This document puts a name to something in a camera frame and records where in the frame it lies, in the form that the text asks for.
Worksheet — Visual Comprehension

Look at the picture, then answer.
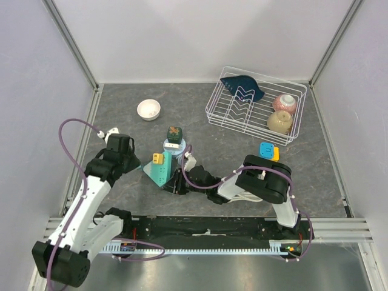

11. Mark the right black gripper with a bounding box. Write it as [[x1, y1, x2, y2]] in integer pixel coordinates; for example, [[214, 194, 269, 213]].
[[161, 168, 209, 195]]

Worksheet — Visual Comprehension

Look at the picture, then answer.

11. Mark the teal triangular power strip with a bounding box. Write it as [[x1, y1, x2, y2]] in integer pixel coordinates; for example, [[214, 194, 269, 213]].
[[142, 151, 172, 187]]

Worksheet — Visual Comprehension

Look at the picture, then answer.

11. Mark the yellow cube plug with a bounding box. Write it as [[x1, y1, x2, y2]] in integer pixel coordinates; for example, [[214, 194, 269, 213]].
[[152, 153, 164, 165]]

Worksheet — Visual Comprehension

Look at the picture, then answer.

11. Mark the round light blue socket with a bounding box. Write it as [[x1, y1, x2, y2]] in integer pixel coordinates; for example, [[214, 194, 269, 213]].
[[163, 139, 186, 157]]

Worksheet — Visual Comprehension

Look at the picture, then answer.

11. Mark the white plug adapter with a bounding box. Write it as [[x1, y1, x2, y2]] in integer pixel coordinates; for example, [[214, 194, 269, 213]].
[[163, 142, 180, 151]]

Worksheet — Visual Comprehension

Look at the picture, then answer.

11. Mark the dark green cube plug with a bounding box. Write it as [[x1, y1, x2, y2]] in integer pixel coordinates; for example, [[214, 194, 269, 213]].
[[167, 126, 183, 144]]

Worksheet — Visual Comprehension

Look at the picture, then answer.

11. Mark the blue cube plug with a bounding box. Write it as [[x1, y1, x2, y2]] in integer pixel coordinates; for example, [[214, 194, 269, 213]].
[[259, 142, 275, 159]]

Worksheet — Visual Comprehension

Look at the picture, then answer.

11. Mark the yellow plug adapter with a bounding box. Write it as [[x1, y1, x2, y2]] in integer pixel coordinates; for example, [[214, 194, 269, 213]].
[[270, 147, 279, 162]]

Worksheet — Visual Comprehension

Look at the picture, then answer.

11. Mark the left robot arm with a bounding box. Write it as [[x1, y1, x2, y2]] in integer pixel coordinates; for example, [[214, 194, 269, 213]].
[[32, 132, 140, 287]]

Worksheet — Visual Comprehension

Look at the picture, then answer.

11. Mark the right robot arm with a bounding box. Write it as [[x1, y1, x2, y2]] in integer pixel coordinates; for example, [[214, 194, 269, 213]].
[[162, 152, 300, 239]]

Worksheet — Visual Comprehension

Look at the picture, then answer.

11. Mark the white ceramic bowl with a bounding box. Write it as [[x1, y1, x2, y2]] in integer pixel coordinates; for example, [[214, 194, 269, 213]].
[[136, 99, 161, 121]]

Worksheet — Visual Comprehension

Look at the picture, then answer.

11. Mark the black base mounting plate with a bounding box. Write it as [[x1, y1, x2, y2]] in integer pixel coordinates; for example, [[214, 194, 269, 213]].
[[119, 216, 315, 250]]

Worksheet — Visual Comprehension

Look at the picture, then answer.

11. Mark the dark blue leaf plate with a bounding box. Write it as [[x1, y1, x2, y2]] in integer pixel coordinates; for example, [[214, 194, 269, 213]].
[[220, 75, 265, 102]]

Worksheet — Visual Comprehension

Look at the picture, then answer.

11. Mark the beige ceramic bowl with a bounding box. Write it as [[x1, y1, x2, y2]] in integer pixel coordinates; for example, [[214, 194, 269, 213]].
[[267, 110, 293, 135]]

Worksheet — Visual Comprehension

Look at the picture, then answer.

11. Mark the pink patterned bowl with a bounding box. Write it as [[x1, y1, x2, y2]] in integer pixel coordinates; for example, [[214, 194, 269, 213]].
[[272, 94, 297, 115]]

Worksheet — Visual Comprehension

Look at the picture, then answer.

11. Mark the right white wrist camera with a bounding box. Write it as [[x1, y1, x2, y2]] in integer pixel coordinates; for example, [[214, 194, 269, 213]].
[[181, 152, 196, 172]]

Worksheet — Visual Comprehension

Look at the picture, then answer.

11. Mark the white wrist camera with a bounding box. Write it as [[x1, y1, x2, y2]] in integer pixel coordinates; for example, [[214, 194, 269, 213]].
[[181, 152, 196, 172], [97, 127, 119, 143]]

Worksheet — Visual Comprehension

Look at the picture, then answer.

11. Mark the white coiled power cord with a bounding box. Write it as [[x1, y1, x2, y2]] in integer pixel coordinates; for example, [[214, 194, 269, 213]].
[[227, 190, 264, 203]]

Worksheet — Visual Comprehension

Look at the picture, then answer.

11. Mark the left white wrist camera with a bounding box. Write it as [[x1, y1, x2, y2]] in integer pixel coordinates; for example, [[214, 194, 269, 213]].
[[97, 127, 119, 143]]

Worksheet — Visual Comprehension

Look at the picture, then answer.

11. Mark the light blue cable duct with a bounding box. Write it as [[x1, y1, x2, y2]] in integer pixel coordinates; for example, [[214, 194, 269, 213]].
[[93, 241, 304, 255]]

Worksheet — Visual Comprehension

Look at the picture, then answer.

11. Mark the white wire dish rack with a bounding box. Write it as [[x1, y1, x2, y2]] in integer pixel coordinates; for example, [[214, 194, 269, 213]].
[[206, 66, 307, 146]]

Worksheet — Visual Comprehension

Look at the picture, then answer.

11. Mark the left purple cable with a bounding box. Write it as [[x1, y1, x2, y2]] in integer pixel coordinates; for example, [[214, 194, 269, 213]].
[[45, 119, 166, 291]]

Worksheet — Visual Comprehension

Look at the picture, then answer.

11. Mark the purple cable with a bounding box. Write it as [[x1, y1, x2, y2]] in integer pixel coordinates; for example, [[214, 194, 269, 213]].
[[180, 144, 313, 263], [45, 119, 166, 291]]

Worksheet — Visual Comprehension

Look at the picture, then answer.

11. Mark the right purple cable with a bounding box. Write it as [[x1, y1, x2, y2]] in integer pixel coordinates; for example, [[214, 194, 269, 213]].
[[180, 144, 313, 263]]

